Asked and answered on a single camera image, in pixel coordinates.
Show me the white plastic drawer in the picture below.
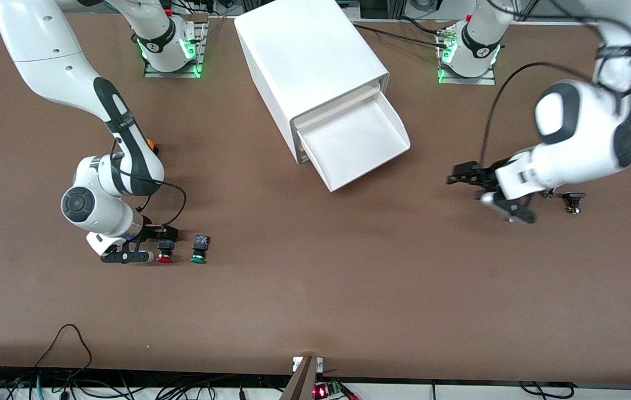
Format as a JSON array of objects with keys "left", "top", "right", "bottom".
[
  {"left": 296, "top": 91, "right": 411, "bottom": 193},
  {"left": 293, "top": 82, "right": 381, "bottom": 129}
]

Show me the green push button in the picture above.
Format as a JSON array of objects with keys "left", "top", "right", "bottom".
[{"left": 190, "top": 234, "right": 211, "bottom": 264}]

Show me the white drawer cabinet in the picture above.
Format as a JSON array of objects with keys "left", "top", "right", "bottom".
[{"left": 234, "top": 0, "right": 390, "bottom": 165}]

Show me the small board with red light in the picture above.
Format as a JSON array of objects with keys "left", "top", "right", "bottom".
[{"left": 313, "top": 381, "right": 358, "bottom": 400}]

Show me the small black switch part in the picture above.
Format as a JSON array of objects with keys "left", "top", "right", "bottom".
[{"left": 563, "top": 192, "right": 587, "bottom": 215}]

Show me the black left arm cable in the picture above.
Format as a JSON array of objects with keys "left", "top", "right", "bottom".
[{"left": 479, "top": 62, "right": 599, "bottom": 167}]

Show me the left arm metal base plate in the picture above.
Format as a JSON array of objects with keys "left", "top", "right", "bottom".
[{"left": 437, "top": 25, "right": 497, "bottom": 86}]

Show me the black looped cable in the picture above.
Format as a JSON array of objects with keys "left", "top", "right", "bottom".
[{"left": 34, "top": 324, "right": 94, "bottom": 384}]

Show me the black cable behind cabinet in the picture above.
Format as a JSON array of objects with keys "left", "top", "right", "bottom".
[{"left": 352, "top": 23, "right": 452, "bottom": 46}]

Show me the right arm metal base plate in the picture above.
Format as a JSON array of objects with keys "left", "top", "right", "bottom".
[{"left": 143, "top": 22, "right": 206, "bottom": 78}]

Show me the grey metal bracket post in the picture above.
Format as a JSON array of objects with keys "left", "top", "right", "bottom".
[{"left": 279, "top": 356, "right": 323, "bottom": 400}]

